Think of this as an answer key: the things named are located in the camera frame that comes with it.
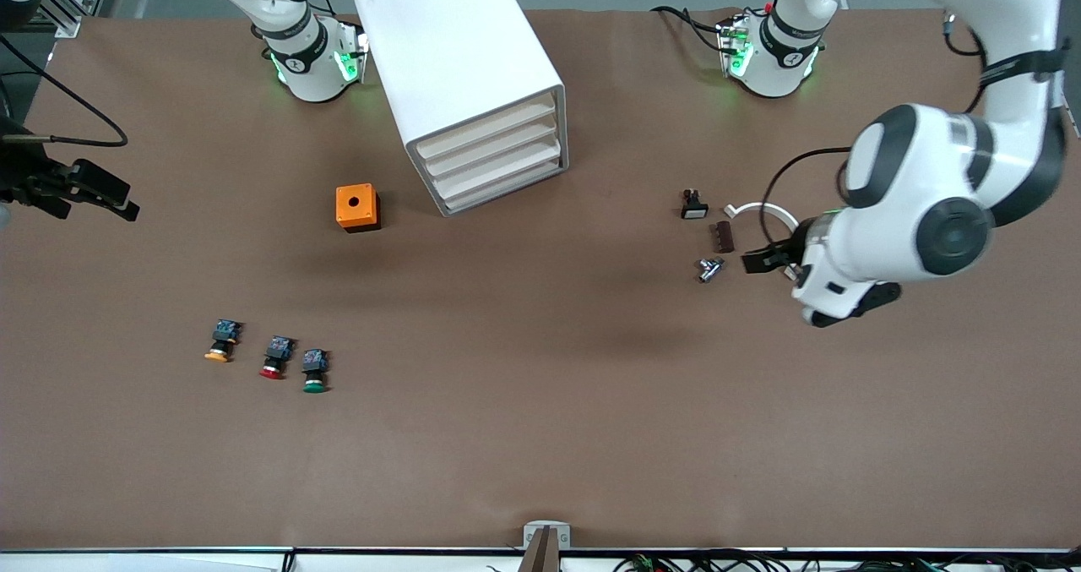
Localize yellow push button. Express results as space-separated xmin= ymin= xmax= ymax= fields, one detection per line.
xmin=204 ymin=319 xmax=243 ymax=363

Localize red push button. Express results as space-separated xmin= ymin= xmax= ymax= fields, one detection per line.
xmin=258 ymin=335 xmax=296 ymax=380

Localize green push button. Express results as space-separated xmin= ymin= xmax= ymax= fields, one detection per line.
xmin=301 ymin=348 xmax=330 ymax=395

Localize white curved clip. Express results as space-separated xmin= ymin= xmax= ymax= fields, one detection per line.
xmin=725 ymin=203 xmax=799 ymax=237

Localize orange box with hole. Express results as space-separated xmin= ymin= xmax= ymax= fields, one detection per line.
xmin=335 ymin=183 xmax=382 ymax=234

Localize brown table mat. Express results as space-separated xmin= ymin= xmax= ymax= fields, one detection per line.
xmin=0 ymin=6 xmax=1081 ymax=552

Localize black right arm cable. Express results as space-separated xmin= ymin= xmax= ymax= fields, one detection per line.
xmin=0 ymin=35 xmax=129 ymax=148

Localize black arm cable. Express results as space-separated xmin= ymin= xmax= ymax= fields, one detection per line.
xmin=0 ymin=35 xmax=129 ymax=148
xmin=763 ymin=145 xmax=854 ymax=252

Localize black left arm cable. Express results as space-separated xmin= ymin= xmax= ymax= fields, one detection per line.
xmin=763 ymin=145 xmax=854 ymax=252

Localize aluminium frame profile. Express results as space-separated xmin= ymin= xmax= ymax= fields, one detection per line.
xmin=38 ymin=0 xmax=115 ymax=39

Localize black base cable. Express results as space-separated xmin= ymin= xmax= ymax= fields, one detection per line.
xmin=650 ymin=6 xmax=729 ymax=53

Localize grey metal bracket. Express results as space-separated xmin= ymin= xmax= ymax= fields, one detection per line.
xmin=523 ymin=520 xmax=572 ymax=550

